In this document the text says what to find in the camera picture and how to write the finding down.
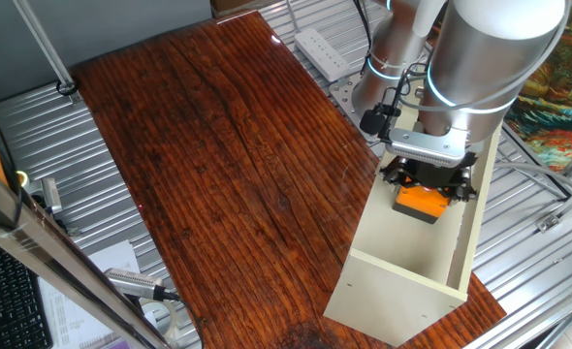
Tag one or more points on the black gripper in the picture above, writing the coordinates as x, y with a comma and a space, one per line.
434, 177

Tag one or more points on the orange emergency stop button box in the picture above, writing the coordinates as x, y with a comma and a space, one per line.
419, 203

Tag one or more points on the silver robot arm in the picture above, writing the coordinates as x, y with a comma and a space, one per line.
485, 48

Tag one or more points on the cream wooden shelf box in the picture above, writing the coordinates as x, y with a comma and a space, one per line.
388, 300

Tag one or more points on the colourful painted cloth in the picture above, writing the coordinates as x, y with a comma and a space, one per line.
557, 97

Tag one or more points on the white power strip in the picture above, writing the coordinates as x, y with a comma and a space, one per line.
322, 53

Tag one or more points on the glossy brown wooden board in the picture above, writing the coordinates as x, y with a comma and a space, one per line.
194, 194

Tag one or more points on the translucent tape roll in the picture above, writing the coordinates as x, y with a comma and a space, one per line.
172, 317

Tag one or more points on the printed paper sheet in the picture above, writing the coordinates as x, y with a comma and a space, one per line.
73, 329

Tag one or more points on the shiny steel beam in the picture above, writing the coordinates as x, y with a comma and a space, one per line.
48, 262

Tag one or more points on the black keyboard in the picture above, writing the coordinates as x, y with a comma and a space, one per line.
9, 305

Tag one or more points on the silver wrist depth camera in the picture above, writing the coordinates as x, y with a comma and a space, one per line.
426, 148

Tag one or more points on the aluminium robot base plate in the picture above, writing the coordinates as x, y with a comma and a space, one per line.
345, 94

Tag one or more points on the aluminium corner bracket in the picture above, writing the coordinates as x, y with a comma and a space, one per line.
548, 223

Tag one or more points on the aluminium table edge rail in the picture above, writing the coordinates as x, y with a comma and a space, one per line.
533, 315

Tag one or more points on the thin aluminium rail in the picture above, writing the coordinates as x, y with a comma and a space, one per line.
564, 327

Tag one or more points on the silver exterior depth camera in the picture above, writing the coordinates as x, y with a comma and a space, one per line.
131, 283
52, 194

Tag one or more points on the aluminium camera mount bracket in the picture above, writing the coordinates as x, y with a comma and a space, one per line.
72, 230

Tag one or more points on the aluminium frame post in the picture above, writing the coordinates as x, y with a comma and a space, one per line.
43, 48

